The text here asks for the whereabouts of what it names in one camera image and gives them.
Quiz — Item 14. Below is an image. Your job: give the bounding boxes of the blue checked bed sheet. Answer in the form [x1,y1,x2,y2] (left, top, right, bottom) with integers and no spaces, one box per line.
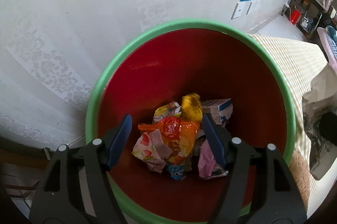
[325,32,337,59]

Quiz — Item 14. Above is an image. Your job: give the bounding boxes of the red bin with green rim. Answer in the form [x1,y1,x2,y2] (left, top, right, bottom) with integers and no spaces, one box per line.
[86,19,297,224]

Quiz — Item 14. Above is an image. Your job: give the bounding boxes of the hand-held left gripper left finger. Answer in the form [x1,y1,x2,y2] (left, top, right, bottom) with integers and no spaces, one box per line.
[29,115,132,224]

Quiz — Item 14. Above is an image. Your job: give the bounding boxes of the white milk carton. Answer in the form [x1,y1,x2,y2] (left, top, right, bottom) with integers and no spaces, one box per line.
[201,98,234,126]

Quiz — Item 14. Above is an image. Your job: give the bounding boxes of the dark wooden shelf cabinet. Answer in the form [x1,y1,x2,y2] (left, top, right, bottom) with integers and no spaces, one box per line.
[280,0,329,42]

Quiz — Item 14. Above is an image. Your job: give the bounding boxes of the brown wooden furniture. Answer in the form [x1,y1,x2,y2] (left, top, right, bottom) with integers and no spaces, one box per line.
[0,141,52,202]

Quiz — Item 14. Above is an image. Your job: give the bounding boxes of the yellow brown wrapper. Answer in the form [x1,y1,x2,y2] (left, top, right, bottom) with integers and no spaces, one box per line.
[181,93,204,119]

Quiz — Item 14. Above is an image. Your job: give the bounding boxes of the pink bed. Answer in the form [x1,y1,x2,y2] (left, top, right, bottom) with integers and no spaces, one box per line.
[316,26,337,68]

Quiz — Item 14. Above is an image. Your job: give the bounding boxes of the black and white wrapper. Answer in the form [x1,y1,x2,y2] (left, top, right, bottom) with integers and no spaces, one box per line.
[302,63,337,180]

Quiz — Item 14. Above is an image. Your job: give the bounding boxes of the yellow snack wrapper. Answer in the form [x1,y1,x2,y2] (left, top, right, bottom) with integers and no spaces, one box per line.
[153,101,183,122]

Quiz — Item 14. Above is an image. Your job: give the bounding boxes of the red bag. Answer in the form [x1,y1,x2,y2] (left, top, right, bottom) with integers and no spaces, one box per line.
[290,9,302,25]

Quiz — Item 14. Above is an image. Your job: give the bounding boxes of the large white wall plate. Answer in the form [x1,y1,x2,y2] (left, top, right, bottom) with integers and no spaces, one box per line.
[232,2,247,20]

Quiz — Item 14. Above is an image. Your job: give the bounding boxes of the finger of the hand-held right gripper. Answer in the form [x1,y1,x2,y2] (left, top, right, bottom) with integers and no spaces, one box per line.
[318,111,337,147]

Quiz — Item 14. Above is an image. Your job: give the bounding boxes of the lilac snack wrapper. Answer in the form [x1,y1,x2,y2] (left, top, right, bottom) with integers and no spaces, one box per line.
[197,140,229,180]

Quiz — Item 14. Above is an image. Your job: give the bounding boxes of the orange snack wrapper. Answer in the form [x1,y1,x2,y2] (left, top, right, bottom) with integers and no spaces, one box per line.
[138,117,202,164]

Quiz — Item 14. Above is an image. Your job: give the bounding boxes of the pale pink wrapper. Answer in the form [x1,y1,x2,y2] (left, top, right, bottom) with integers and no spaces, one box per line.
[132,129,172,173]

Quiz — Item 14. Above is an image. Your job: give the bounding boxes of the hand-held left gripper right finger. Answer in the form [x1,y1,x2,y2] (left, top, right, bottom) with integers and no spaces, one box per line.
[202,113,307,224]

